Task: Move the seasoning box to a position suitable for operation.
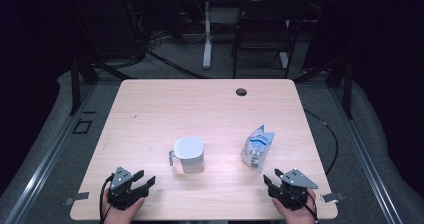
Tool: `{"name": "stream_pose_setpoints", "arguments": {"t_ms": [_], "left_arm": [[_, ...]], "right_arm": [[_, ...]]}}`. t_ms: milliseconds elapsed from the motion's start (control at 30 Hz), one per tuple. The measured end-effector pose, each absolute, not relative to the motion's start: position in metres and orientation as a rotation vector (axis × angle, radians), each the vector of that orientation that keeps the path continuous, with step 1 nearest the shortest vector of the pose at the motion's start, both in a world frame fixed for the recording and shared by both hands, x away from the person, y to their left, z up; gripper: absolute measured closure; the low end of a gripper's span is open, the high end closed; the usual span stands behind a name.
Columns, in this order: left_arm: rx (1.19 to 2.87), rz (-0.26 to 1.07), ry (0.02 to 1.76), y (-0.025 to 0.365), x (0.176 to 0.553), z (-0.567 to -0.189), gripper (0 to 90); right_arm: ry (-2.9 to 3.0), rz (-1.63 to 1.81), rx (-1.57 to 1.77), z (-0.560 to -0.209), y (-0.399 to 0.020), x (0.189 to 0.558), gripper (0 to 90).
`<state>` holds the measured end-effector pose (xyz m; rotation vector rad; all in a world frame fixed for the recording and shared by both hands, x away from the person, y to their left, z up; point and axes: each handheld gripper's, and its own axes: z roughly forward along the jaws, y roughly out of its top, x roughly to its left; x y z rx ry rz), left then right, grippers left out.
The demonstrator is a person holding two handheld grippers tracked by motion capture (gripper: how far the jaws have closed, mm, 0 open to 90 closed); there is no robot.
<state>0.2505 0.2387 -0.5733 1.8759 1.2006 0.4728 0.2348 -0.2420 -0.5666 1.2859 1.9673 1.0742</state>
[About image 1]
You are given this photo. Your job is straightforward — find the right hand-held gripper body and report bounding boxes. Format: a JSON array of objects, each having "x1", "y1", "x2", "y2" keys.
[{"x1": 268, "y1": 168, "x2": 319, "y2": 211}]

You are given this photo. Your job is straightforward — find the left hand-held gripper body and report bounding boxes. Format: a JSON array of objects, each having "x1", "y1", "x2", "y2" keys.
[{"x1": 107, "y1": 166, "x2": 150, "y2": 211}]

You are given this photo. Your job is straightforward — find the white and blue pouch bag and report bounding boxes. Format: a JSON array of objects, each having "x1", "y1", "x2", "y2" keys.
[{"x1": 240, "y1": 124, "x2": 276, "y2": 173}]

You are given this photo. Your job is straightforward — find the clear jug with white lid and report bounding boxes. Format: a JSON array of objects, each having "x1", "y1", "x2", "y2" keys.
[{"x1": 168, "y1": 136, "x2": 205, "y2": 175}]

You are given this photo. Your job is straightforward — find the person's left hand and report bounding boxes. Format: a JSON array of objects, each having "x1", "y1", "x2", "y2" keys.
[{"x1": 101, "y1": 187, "x2": 146, "y2": 224}]

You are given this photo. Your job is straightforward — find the person's right hand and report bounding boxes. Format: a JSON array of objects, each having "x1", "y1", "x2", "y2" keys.
[{"x1": 272, "y1": 189, "x2": 317, "y2": 224}]

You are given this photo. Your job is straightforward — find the grey tape strip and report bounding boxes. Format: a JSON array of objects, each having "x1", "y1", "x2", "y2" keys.
[
  {"x1": 320, "y1": 191, "x2": 346, "y2": 204},
  {"x1": 63, "y1": 191, "x2": 90, "y2": 207}
]

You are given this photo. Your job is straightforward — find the black folding chair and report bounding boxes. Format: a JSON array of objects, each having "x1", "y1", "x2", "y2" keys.
[{"x1": 230, "y1": 0, "x2": 309, "y2": 80}]

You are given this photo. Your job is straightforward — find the white desk with white legs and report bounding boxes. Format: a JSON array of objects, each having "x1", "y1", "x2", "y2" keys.
[{"x1": 183, "y1": 0, "x2": 331, "y2": 70}]

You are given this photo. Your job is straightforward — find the black curtain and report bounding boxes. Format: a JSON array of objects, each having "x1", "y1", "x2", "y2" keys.
[
  {"x1": 346, "y1": 0, "x2": 424, "y2": 198},
  {"x1": 0, "y1": 0, "x2": 79, "y2": 193}
]

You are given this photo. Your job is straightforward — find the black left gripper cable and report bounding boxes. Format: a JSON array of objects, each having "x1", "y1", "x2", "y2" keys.
[{"x1": 98, "y1": 173, "x2": 116, "y2": 224}]

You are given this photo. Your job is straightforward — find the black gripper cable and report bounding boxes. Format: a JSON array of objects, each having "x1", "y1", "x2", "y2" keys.
[
  {"x1": 299, "y1": 190, "x2": 319, "y2": 224},
  {"x1": 98, "y1": 173, "x2": 116, "y2": 224}
]

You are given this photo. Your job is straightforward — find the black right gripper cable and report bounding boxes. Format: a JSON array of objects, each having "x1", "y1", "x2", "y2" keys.
[{"x1": 299, "y1": 190, "x2": 319, "y2": 224}]

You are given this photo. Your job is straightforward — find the aluminium floor rail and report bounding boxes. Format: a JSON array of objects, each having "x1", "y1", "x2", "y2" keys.
[
  {"x1": 2, "y1": 83, "x2": 98, "y2": 224},
  {"x1": 329, "y1": 87, "x2": 405, "y2": 224}
]

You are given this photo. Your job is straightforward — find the black metal frame stand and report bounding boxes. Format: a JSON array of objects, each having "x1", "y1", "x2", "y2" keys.
[
  {"x1": 69, "y1": 55, "x2": 134, "y2": 117},
  {"x1": 293, "y1": 55, "x2": 354, "y2": 120}
]

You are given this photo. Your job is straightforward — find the thick black floor cable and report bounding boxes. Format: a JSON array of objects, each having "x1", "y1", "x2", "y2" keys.
[{"x1": 144, "y1": 48, "x2": 211, "y2": 80}]

